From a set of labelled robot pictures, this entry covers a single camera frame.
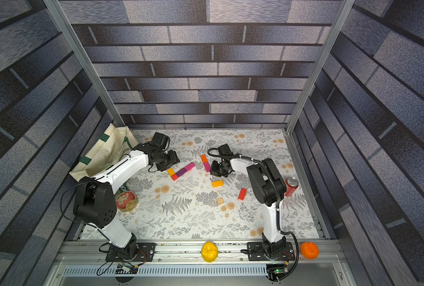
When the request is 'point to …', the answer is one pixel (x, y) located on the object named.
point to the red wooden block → (242, 193)
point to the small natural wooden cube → (220, 201)
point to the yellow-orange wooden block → (217, 183)
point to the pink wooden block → (207, 167)
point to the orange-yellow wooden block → (171, 171)
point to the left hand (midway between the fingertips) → (178, 161)
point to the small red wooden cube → (174, 177)
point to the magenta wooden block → (192, 165)
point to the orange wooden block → (203, 158)
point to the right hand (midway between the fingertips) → (209, 172)
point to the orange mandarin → (309, 250)
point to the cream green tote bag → (111, 143)
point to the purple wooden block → (181, 172)
